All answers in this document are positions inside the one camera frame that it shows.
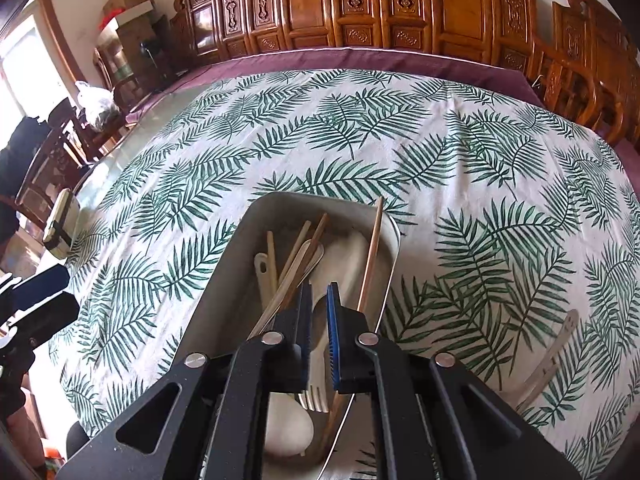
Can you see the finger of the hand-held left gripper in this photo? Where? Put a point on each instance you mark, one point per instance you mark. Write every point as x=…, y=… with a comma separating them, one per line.
x=45, y=320
x=40, y=287

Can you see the cream slotted utensil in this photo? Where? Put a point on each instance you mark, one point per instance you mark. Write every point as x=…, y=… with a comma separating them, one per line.
x=547, y=360

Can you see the dark wooden chair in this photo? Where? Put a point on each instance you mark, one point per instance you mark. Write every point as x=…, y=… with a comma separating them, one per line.
x=60, y=160

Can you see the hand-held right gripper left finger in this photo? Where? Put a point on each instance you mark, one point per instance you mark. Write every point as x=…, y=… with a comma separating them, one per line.
x=302, y=340

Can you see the large brown cardboard box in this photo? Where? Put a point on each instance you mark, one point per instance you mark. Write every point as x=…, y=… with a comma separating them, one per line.
x=137, y=42

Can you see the grey rectangular tray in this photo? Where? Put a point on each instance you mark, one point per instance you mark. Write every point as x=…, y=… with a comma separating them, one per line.
x=220, y=300

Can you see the clear plastic bag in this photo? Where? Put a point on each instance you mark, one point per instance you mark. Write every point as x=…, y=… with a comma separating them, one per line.
x=100, y=105

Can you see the bright window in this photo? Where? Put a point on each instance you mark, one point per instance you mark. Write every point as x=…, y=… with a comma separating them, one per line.
x=25, y=60

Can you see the dark cloth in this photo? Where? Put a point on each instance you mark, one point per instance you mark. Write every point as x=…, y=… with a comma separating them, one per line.
x=20, y=160

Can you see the long brown chopstick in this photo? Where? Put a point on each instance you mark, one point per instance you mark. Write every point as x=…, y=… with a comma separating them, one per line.
x=369, y=260

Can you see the white and red box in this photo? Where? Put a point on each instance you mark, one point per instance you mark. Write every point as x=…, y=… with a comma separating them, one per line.
x=125, y=15

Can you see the cream fork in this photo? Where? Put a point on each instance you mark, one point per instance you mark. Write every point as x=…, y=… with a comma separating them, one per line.
x=320, y=340

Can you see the cream spoon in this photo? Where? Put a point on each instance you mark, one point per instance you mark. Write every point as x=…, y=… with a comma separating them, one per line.
x=350, y=255
x=287, y=427

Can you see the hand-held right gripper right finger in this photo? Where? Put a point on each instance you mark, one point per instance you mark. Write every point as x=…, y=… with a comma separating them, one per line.
x=335, y=340

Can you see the person's left forearm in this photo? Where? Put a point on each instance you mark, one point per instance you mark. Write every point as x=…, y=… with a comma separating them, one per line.
x=22, y=435

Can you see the leaf-print tablecloth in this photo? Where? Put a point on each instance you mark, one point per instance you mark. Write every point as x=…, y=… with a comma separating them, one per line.
x=450, y=160

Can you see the carved wooden armchair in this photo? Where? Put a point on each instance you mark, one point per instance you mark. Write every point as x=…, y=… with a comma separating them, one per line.
x=590, y=60

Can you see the bundle of wooden chopsticks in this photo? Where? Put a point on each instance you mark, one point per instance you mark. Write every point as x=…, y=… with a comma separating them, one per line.
x=305, y=260

